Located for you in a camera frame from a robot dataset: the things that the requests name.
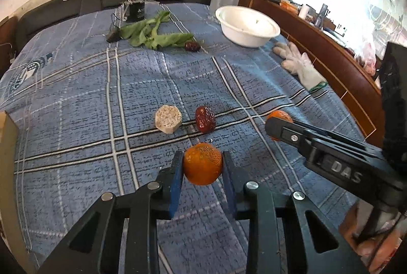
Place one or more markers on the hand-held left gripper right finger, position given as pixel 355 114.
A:
pixel 228 178

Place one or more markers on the wooden ledge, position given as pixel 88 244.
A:
pixel 334 54

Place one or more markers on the white bowl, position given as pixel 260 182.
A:
pixel 248 26

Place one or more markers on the white work glove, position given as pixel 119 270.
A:
pixel 299 62

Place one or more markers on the black cylindrical device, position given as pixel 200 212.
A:
pixel 135 8

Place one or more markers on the corn cob piece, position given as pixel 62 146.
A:
pixel 168 119

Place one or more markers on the small black box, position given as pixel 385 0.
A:
pixel 113 35

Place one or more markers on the smooth orange tangerine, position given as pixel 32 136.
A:
pixel 279 115

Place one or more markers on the white cup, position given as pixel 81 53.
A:
pixel 304 11

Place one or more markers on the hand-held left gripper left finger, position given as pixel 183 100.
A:
pixel 176 178

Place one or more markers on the orange packet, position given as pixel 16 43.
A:
pixel 287 5

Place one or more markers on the small dark red date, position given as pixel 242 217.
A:
pixel 192 46

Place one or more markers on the green leafy vegetable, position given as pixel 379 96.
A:
pixel 152 32

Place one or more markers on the rough-skinned orange tangerine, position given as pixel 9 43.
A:
pixel 202 163

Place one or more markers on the grey bottle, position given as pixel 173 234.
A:
pixel 321 15

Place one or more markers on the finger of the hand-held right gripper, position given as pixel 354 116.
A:
pixel 286 133
pixel 337 137

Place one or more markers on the person's right hand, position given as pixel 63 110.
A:
pixel 349 229

